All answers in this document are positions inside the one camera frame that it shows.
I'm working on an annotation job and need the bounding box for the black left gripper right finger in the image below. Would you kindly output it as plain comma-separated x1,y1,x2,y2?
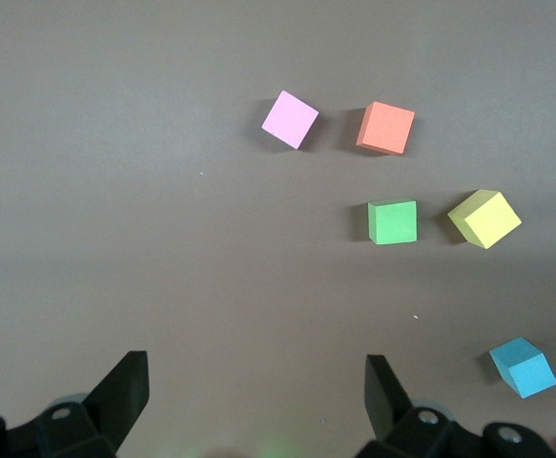
356,354,455,458

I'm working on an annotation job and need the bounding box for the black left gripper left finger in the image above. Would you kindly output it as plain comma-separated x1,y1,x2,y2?
34,350,151,458

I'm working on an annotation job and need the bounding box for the blue foam block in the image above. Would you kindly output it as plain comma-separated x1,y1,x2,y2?
488,336,556,400

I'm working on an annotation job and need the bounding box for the green foam block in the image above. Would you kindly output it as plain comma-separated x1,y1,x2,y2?
366,199,419,246

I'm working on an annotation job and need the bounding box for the yellow foam block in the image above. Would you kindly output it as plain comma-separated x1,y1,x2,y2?
446,188,523,251

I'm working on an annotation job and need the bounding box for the orange foam block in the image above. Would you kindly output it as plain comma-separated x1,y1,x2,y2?
355,100,416,156

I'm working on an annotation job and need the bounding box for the brown table cover sheet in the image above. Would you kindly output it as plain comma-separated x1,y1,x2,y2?
0,0,556,458

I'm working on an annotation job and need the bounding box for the pink foam block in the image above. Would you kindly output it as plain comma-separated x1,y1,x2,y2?
260,90,320,151

